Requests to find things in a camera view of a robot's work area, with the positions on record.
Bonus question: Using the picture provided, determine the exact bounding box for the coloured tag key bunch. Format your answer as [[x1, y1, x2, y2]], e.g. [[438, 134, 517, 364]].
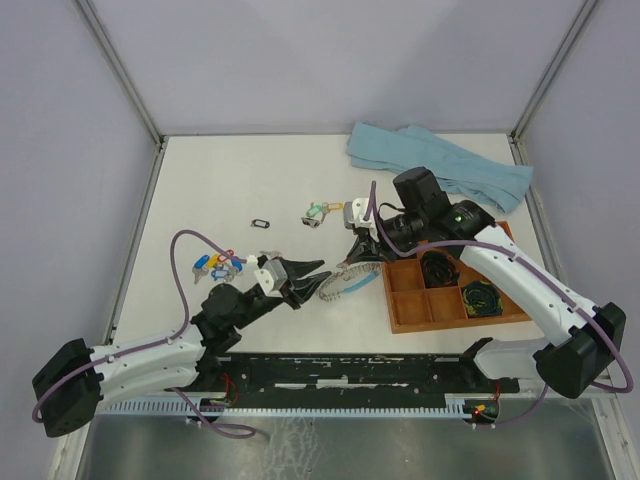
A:
[[192, 249, 244, 285]]

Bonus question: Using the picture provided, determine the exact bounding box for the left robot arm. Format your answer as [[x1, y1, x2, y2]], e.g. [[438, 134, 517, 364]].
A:
[[32, 257, 331, 438]]

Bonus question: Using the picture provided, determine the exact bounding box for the light blue cloth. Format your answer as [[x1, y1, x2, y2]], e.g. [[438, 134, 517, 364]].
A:
[[346, 123, 533, 213]]

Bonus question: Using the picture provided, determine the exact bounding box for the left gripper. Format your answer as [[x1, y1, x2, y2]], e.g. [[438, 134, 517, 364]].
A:
[[234, 255, 332, 329]]

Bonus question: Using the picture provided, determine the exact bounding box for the green yellow tag key bunch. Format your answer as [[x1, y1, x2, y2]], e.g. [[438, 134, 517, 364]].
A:
[[301, 202, 344, 228]]

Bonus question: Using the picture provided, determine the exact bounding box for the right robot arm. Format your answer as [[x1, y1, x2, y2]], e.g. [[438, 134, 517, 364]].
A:
[[343, 167, 634, 399]]

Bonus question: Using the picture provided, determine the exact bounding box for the rolled blue-yellow tie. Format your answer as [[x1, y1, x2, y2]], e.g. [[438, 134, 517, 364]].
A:
[[461, 280, 503, 318]]

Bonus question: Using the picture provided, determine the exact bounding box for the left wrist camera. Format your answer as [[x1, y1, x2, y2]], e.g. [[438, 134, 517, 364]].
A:
[[254, 254, 289, 298]]

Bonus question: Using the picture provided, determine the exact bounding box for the black tag key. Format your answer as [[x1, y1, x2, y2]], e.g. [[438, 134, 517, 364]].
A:
[[250, 219, 270, 229]]

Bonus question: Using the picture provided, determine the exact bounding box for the wooden compartment tray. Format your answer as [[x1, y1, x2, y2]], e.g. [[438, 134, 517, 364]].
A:
[[383, 249, 529, 334]]

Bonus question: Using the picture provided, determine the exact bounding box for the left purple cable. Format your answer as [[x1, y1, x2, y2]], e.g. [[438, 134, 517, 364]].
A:
[[31, 229, 259, 440]]

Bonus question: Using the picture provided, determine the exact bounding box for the large keyring holder blue handle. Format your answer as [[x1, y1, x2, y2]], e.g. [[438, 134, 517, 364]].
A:
[[316, 262, 382, 302]]

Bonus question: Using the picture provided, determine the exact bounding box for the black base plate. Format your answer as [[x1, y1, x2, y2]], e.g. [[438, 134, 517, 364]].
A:
[[181, 353, 520, 409]]

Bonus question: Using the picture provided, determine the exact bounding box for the rolled orange-dotted tie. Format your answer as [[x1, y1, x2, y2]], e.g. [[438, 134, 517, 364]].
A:
[[420, 250, 460, 288]]

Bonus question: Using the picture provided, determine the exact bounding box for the grey cable duct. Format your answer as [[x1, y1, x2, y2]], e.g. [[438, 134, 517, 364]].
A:
[[98, 396, 472, 420]]

